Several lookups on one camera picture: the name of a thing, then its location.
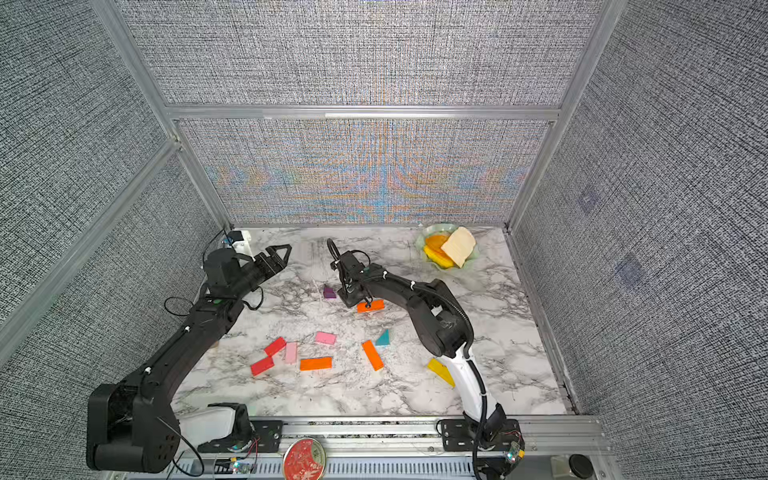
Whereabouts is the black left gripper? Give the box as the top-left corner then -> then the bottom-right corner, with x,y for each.
231,243 -> 291,300

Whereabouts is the orange rectangle block top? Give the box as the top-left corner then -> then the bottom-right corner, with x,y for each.
357,299 -> 385,313

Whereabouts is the orange rectangle block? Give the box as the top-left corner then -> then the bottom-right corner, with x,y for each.
357,299 -> 385,313
299,357 -> 333,372

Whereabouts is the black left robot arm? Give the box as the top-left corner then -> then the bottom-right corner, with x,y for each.
86,244 -> 292,473

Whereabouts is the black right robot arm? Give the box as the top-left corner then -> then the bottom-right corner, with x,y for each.
326,239 -> 506,450

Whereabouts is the pink rectangle block flat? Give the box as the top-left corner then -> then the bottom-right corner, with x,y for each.
315,331 -> 337,346

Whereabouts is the teal triangle block near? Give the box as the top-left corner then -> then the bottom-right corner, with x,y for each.
374,330 -> 391,347

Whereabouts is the red rectangle block upper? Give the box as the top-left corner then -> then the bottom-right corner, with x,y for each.
264,337 -> 287,357

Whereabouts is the red rectangle block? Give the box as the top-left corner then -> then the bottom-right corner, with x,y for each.
251,356 -> 275,377
264,337 -> 287,357

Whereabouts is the pink rectangle block upright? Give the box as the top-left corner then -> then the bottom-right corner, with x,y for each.
284,342 -> 298,364

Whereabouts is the orange rectangle block diagonal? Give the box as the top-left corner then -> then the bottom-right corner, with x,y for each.
361,340 -> 384,371

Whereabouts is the orange round food toy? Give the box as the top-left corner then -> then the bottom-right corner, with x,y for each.
425,232 -> 450,254

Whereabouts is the red rectangle block lower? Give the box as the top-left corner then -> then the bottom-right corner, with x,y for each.
251,356 -> 275,377

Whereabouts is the green glass plate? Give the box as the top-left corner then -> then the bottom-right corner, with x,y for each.
415,223 -> 478,270

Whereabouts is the beige bread slice toy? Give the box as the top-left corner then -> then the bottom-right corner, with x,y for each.
441,226 -> 476,268

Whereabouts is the yellow rectangle block near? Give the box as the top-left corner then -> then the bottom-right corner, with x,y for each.
427,358 -> 455,388

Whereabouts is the red round tin lid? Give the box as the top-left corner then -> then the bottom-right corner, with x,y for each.
282,438 -> 327,480

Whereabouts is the black knob on box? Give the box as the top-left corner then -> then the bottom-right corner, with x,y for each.
550,454 -> 595,480

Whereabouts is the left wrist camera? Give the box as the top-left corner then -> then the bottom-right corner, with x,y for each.
225,230 -> 253,257

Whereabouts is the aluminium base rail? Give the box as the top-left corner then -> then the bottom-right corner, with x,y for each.
98,413 -> 625,480

